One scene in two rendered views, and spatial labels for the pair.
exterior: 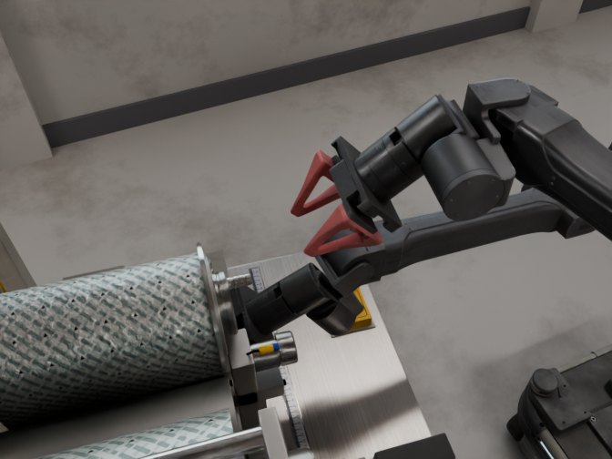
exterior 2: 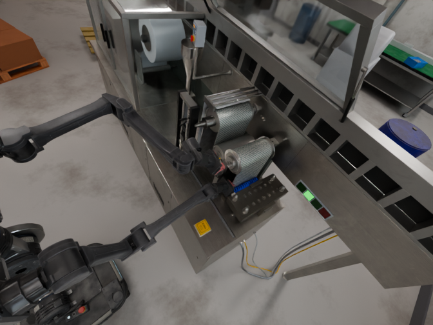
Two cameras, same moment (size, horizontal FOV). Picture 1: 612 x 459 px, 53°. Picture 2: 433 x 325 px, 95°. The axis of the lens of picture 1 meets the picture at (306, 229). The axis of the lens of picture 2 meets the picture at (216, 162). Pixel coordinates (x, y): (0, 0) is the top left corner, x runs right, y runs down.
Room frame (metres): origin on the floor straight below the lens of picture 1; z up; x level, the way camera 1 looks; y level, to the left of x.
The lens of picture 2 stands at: (0.93, -0.34, 2.10)
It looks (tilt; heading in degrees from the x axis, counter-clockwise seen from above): 52 degrees down; 148
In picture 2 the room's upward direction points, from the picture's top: 19 degrees clockwise
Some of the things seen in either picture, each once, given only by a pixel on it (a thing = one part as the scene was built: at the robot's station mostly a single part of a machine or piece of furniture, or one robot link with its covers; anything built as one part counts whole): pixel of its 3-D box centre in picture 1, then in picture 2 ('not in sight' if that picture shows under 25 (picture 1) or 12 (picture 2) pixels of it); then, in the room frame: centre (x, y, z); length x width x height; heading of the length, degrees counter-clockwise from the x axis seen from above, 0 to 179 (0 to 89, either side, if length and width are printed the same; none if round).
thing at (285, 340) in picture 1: (286, 348); not in sight; (0.37, 0.02, 1.18); 0.04 x 0.02 x 0.04; 16
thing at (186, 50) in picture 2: not in sight; (192, 48); (-0.34, 0.02, 1.50); 0.14 x 0.14 x 0.06
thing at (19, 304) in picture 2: not in sight; (25, 290); (0.80, -0.65, 1.45); 0.09 x 0.08 x 0.12; 23
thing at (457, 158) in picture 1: (479, 155); (189, 154); (0.44, -0.17, 1.43); 0.12 x 0.12 x 0.09; 13
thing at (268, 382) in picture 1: (261, 401); (216, 178); (0.36, 0.06, 1.05); 0.06 x 0.05 x 0.31; 106
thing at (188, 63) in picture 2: not in sight; (187, 91); (-0.34, 0.02, 1.18); 0.14 x 0.14 x 0.57
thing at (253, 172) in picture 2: not in sight; (247, 175); (0.41, 0.24, 1.10); 0.23 x 0.01 x 0.18; 106
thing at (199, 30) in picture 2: not in sight; (197, 33); (-0.15, -0.01, 1.66); 0.07 x 0.07 x 0.10; 1
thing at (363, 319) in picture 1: (346, 310); (202, 227); (0.60, -0.07, 0.91); 0.07 x 0.07 x 0.02; 16
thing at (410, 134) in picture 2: not in sight; (381, 153); (0.05, 2.78, 0.42); 0.58 x 0.56 x 0.84; 114
